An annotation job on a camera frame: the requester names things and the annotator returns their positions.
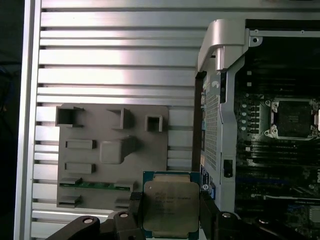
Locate green motherboard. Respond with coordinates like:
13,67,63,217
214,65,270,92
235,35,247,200
234,49,320,240

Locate silver case handle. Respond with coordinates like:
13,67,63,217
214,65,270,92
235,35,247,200
197,19,247,74

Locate silver CPU with green edge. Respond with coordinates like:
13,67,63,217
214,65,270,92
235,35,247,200
142,170,201,239

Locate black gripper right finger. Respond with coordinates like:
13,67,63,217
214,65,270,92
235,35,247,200
199,192,309,240

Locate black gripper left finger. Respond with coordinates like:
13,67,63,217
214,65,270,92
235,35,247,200
44,191,146,240

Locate black graphics card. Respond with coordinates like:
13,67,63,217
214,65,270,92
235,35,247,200
264,194,320,240

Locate black RAM slot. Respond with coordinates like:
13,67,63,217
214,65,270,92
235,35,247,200
237,147,320,155
237,141,320,148

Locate green RAM stick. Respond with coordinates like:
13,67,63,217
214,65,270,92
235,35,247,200
59,180,138,190

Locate CPU socket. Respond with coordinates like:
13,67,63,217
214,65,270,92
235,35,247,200
259,97,320,140

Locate black open PC case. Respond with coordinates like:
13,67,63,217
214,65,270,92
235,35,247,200
193,18,320,240

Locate grey parts rack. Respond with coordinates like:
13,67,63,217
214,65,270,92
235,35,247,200
55,104,171,209

